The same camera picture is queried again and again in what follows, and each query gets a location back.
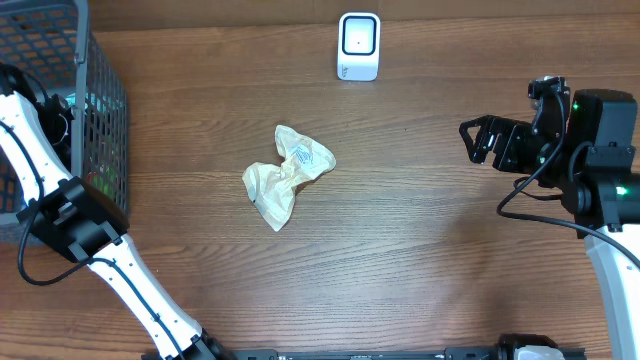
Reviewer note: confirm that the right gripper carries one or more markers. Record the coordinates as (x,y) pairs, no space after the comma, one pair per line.
(488,124)

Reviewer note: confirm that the teal white snack packet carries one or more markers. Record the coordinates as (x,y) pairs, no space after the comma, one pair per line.
(101,104)

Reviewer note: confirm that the green snack packet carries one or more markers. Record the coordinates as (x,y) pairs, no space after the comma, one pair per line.
(105,180)

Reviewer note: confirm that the beige wrapper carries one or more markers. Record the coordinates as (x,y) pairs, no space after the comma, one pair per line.
(272,188)

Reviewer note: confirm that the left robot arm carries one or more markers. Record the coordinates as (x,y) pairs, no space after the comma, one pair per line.
(85,226)

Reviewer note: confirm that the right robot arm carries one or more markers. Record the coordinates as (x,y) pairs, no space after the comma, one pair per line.
(580,144)

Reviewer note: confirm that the white barcode scanner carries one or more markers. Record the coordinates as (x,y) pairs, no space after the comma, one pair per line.
(358,49)

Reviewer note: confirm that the grey plastic mesh basket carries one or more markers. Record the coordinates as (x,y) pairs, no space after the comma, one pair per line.
(52,42)

